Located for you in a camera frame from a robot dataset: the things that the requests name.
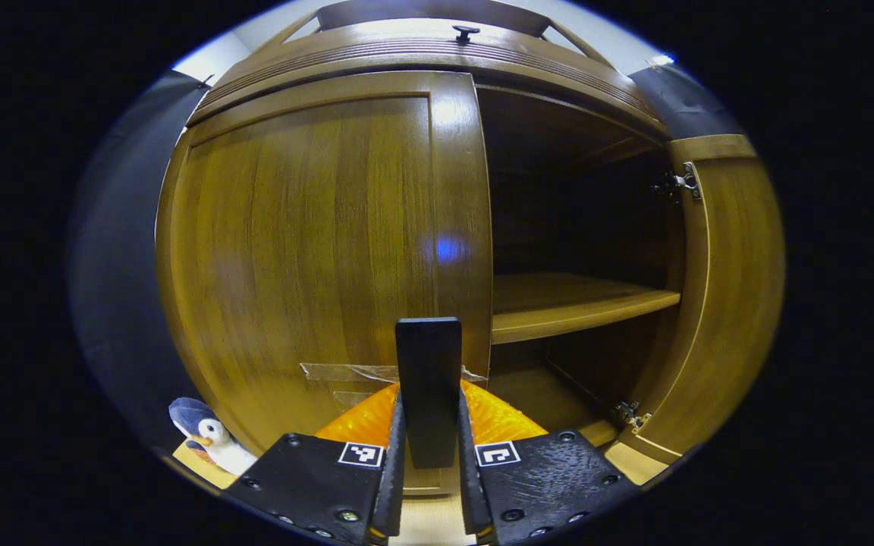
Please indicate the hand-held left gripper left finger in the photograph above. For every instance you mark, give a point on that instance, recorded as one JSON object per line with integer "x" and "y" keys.
{"x": 331, "y": 485}

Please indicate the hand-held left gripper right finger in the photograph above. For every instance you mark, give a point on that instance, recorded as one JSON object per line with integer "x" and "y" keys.
{"x": 543, "y": 485}

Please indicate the wooden cabinet door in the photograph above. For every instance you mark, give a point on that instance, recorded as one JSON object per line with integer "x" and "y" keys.
{"x": 300, "y": 250}
{"x": 740, "y": 288}

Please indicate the wooden double-door shoe cabinet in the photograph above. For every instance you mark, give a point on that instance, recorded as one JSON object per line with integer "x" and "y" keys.
{"x": 573, "y": 129}

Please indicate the metal right door hinge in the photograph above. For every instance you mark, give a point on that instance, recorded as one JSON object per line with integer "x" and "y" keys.
{"x": 632, "y": 414}
{"x": 681, "y": 182}

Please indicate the wooden cabinet inner shelf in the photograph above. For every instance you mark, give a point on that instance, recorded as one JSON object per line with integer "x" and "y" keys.
{"x": 558, "y": 303}

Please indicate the wooden cabinet drawer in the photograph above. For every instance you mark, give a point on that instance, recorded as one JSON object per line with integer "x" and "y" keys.
{"x": 376, "y": 49}

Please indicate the penguin plush toy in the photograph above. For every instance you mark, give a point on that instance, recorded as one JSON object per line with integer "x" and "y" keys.
{"x": 213, "y": 440}

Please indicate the small ceiling light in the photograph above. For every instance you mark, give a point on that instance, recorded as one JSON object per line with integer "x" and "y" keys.
{"x": 661, "y": 59}

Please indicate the black round drawer knob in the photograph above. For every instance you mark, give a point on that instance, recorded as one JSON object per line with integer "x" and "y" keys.
{"x": 466, "y": 32}

